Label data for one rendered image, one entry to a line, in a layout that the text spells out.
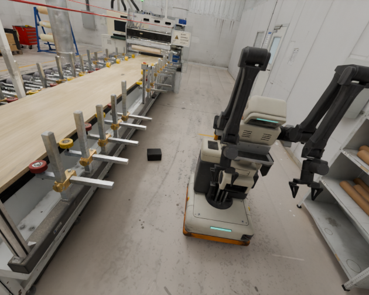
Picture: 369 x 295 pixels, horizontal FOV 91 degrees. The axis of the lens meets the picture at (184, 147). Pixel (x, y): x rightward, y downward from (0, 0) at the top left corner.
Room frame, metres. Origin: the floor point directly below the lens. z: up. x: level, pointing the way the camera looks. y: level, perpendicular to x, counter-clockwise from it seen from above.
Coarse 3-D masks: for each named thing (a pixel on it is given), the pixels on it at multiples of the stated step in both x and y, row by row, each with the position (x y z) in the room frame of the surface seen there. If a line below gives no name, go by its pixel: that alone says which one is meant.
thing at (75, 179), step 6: (36, 174) 0.70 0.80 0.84; (42, 174) 0.70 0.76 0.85; (48, 174) 0.71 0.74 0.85; (72, 180) 0.70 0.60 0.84; (78, 180) 0.70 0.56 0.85; (84, 180) 0.71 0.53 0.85; (90, 180) 0.72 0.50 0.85; (96, 180) 0.73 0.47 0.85; (102, 180) 0.73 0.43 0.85; (96, 186) 0.71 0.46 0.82; (102, 186) 0.71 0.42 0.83; (108, 186) 0.71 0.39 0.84
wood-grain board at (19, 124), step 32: (128, 64) 3.82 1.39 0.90; (32, 96) 1.58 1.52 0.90; (64, 96) 1.72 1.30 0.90; (96, 96) 1.86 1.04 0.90; (0, 128) 0.99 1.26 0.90; (32, 128) 1.05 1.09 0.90; (64, 128) 1.13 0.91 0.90; (0, 160) 0.70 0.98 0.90; (32, 160) 0.74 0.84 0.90; (0, 192) 0.52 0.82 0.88
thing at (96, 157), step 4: (64, 152) 0.95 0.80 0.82; (68, 152) 0.95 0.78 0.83; (72, 152) 0.96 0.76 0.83; (76, 152) 0.96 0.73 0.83; (80, 152) 0.97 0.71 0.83; (76, 156) 0.95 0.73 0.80; (80, 156) 0.95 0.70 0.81; (92, 156) 0.95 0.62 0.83; (96, 156) 0.96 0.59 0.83; (100, 156) 0.96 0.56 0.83; (104, 156) 0.97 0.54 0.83; (108, 156) 0.98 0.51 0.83; (100, 160) 0.95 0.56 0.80; (104, 160) 0.95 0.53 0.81; (108, 160) 0.95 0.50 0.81; (112, 160) 0.96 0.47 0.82; (116, 160) 0.96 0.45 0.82; (120, 160) 0.96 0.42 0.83; (124, 160) 0.96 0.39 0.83
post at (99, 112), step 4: (100, 104) 1.18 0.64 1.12; (96, 108) 1.16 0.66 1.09; (100, 108) 1.16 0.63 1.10; (100, 112) 1.16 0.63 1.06; (100, 116) 1.16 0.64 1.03; (100, 120) 1.16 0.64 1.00; (100, 124) 1.16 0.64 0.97; (104, 124) 1.19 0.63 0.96; (100, 128) 1.16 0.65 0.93; (104, 128) 1.18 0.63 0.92; (100, 132) 1.16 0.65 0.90; (104, 132) 1.18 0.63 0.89; (100, 136) 1.16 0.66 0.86; (104, 136) 1.17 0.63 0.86; (104, 148) 1.16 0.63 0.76
